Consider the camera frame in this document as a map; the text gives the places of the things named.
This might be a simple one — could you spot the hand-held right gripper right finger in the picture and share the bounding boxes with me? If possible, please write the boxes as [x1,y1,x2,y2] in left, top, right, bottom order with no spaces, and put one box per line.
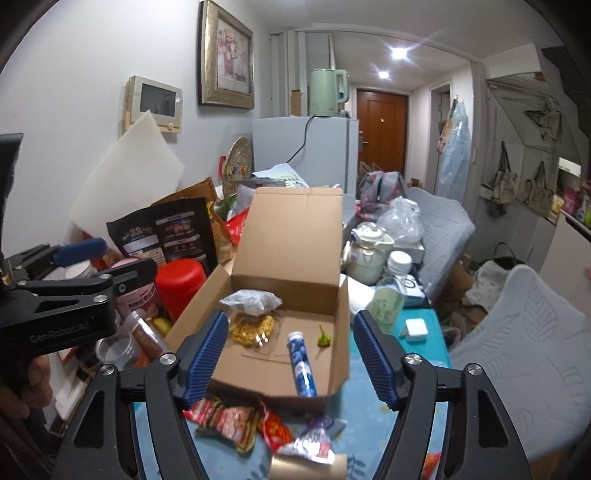
[352,309,532,480]

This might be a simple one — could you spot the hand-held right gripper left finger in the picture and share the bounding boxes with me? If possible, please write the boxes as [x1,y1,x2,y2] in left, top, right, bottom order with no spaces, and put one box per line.
[54,309,230,480]

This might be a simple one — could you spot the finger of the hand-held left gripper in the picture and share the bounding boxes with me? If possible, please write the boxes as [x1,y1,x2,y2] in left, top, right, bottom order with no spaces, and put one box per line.
[9,237,108,280]
[95,257,158,301]

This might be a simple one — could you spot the yellow noodle snack clear packet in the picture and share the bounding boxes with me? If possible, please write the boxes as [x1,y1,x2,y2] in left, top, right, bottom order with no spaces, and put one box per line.
[229,311,283,349]

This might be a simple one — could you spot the small green toy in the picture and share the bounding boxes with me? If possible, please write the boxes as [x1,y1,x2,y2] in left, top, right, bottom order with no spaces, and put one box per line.
[315,324,332,358]

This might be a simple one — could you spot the blue tablet tube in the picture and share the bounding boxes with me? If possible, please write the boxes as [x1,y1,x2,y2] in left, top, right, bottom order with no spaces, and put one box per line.
[287,331,318,398]

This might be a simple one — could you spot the white patterned snack packet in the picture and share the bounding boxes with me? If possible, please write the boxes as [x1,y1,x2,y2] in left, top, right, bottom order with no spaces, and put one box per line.
[218,289,283,318]

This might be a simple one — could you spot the green brown snack packet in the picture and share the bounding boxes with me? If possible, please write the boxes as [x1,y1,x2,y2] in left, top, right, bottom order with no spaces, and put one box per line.
[217,406,262,452]

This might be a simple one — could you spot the red gold print snack packet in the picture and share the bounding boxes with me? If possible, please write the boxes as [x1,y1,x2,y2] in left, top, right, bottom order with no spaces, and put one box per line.
[259,401,295,452]

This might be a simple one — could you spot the small gold box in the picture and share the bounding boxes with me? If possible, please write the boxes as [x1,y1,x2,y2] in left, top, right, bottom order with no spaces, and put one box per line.
[270,455,348,480]

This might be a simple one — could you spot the cardboard box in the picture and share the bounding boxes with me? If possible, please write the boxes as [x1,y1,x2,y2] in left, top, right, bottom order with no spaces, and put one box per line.
[165,186,350,409]

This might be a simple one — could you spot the person's left hand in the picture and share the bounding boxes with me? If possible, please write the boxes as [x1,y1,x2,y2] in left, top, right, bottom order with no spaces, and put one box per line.
[16,353,55,418]

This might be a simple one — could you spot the purple label jar white lid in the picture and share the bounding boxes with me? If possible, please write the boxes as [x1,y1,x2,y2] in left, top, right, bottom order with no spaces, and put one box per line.
[65,261,105,280]

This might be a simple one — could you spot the pink canister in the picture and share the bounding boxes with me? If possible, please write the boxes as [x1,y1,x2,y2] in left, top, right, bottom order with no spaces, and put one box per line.
[113,258,164,321]

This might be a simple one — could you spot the black pouch bag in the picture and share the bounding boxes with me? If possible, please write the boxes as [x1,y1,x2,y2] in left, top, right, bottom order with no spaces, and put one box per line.
[106,198,218,273]

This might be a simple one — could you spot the red canister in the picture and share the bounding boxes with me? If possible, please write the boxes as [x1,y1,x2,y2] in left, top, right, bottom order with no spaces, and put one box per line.
[156,258,207,324]

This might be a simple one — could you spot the white charger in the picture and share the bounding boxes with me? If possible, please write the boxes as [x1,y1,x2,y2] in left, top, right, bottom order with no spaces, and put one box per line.
[399,318,428,343]

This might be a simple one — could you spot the plastic bottle green drink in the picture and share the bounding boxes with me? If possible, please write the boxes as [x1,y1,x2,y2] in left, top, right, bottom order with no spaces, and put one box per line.
[365,251,413,335]

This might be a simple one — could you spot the clear jar brown contents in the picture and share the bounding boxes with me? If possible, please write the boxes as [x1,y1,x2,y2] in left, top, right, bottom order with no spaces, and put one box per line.
[122,310,169,361]

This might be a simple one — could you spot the white flat box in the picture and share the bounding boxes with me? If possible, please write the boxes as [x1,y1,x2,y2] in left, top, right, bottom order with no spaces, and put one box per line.
[55,364,98,416]

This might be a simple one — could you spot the white square device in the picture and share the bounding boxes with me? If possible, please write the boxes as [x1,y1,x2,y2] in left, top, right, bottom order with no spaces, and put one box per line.
[402,273,429,305]

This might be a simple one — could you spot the white foam board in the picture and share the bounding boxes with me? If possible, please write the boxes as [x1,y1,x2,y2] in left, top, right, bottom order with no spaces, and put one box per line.
[69,111,185,245]

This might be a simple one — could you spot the brown paper bag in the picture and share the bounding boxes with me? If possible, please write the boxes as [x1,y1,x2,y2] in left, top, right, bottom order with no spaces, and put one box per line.
[150,178,234,266]

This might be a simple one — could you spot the white teapot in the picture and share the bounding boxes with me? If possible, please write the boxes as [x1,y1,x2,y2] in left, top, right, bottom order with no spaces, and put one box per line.
[344,222,395,284]

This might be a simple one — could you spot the blue white snack packet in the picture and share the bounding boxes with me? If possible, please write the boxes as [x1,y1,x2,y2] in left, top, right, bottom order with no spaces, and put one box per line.
[276,418,338,464]

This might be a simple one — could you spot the light blue floral tablecloth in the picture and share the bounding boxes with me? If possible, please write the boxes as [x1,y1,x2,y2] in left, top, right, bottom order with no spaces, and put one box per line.
[129,309,458,480]

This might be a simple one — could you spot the red bag white print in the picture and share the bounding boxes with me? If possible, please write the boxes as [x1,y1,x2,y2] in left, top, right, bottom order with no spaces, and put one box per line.
[224,210,252,259]

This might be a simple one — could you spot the crumpled clear plastic bag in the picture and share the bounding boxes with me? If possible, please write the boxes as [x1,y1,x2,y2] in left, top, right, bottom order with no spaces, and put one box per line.
[376,196,426,245]

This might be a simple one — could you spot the grey leaf pattern chair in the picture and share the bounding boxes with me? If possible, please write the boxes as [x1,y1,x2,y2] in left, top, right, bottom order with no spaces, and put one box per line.
[406,187,476,301]
[448,264,591,462]

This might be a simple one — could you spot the round woven plate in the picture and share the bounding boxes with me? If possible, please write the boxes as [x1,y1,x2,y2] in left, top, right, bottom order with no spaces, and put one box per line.
[223,137,254,199]

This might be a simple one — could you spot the patterned backpack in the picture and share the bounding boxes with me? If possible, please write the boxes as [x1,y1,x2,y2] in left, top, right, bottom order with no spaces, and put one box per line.
[356,171,407,215]

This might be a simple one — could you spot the stack of papers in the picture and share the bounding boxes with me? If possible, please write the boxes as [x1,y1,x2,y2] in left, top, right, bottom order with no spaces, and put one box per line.
[252,164,310,189]

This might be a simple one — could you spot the white fridge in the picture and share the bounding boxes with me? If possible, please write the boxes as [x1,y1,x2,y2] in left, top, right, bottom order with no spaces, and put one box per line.
[252,115,361,195]

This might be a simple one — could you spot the hanging tote bag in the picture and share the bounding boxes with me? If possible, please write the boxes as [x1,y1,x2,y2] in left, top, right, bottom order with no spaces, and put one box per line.
[480,141,518,204]
[522,161,559,215]

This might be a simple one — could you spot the brown door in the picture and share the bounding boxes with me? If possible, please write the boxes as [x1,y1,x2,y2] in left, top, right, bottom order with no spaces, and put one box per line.
[356,89,408,178]

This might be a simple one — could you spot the hanging clear plastic bag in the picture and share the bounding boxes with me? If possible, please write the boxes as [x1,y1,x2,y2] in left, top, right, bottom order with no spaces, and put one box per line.
[436,99,472,195]

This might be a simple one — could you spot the gold framed picture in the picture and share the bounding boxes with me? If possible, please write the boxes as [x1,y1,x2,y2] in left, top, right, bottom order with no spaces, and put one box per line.
[198,0,256,110]

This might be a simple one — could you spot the row of assorted bottles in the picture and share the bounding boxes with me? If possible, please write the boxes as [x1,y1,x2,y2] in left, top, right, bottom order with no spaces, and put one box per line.
[549,180,591,227]

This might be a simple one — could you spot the green electric kettle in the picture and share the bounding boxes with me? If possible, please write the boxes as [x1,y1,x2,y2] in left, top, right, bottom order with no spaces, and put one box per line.
[308,68,350,117]

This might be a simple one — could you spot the wall intercom panel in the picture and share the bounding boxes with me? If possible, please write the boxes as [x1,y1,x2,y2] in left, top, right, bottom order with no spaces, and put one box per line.
[122,75,184,137]

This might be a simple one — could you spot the green handled bag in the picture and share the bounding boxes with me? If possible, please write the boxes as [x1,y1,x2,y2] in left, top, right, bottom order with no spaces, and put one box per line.
[492,242,522,269]

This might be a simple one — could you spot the black kettle cable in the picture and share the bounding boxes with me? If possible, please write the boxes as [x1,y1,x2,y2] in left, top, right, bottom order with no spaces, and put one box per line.
[288,115,315,164]

